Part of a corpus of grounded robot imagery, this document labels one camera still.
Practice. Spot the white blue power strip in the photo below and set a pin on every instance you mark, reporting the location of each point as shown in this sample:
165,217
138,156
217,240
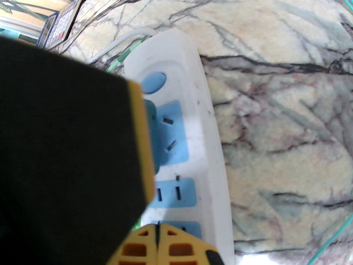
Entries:
204,148

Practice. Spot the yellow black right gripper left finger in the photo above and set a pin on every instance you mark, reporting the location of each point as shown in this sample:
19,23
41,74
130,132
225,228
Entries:
140,247

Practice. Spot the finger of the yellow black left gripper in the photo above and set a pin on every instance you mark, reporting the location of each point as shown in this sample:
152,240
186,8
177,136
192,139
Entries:
69,153

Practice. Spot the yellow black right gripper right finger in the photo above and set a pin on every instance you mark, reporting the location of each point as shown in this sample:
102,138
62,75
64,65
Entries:
182,250

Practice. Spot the grey desk calculator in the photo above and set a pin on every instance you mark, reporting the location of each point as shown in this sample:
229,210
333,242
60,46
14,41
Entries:
62,23

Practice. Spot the aluminium table edge rail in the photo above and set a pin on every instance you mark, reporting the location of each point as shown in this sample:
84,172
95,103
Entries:
16,26

